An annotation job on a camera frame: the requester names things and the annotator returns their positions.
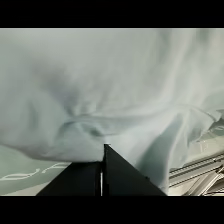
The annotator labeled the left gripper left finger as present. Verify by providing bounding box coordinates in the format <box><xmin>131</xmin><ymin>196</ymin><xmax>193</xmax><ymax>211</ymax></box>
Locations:
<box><xmin>36</xmin><ymin>160</ymin><xmax>103</xmax><ymax>197</ymax></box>

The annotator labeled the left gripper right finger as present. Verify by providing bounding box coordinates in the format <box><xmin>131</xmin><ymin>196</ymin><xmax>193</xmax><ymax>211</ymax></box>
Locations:
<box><xmin>102</xmin><ymin>143</ymin><xmax>167</xmax><ymax>197</ymax></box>

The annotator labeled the pale grey shirt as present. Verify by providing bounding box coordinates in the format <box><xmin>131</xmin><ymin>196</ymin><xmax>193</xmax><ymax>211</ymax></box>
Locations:
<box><xmin>0</xmin><ymin>28</ymin><xmax>224</xmax><ymax>194</ymax></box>

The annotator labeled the silver frame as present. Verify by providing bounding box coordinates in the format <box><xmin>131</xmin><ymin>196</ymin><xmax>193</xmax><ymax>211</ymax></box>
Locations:
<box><xmin>168</xmin><ymin>153</ymin><xmax>224</xmax><ymax>197</ymax></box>

